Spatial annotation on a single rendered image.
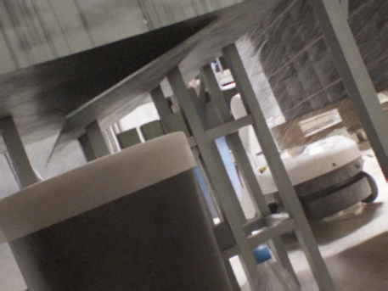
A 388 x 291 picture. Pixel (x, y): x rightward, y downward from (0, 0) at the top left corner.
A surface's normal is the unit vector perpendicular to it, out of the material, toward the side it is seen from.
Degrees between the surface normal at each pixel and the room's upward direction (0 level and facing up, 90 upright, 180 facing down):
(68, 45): 90
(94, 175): 90
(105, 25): 90
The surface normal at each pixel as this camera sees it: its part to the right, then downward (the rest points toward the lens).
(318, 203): 0.00, -0.04
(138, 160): 0.49, -0.22
